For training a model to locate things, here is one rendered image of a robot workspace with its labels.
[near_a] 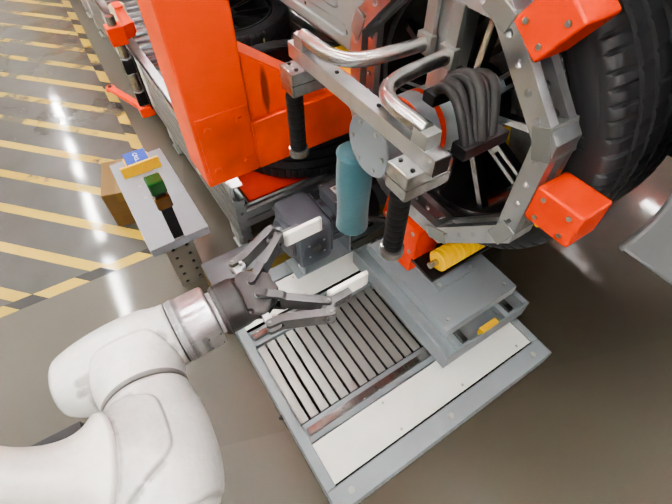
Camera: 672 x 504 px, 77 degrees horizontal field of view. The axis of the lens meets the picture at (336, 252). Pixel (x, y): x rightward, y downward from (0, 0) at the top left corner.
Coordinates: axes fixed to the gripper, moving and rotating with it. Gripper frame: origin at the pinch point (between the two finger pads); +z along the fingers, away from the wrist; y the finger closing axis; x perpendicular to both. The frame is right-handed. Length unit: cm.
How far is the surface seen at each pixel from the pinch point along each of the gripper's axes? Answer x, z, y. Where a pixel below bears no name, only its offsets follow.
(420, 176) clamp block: 11.3, 13.1, 2.4
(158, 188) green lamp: -19, -18, -53
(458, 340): -66, 41, 6
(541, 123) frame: 15.0, 32.7, 6.1
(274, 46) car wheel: -33, 53, -129
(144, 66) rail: -45, 5, -166
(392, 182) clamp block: 8.9, 10.7, -0.7
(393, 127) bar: 14.7, 13.7, -5.4
